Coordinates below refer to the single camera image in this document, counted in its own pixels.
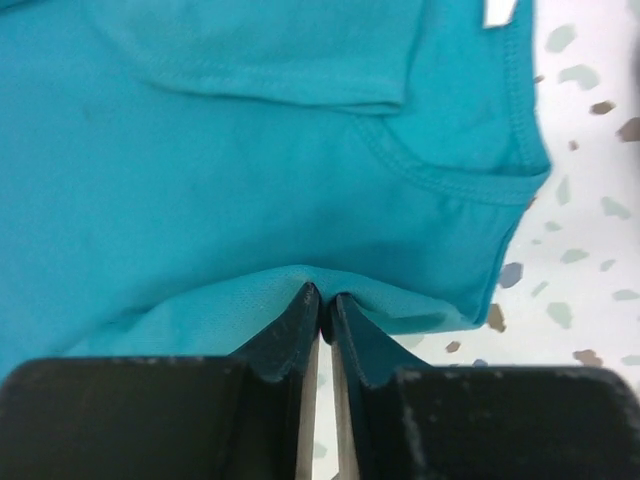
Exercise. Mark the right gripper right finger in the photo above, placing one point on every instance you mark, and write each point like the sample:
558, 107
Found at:
399, 417

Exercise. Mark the teal t shirt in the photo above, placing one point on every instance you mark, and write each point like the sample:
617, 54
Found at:
172, 172

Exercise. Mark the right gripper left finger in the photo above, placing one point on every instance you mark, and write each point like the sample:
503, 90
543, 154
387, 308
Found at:
247, 415

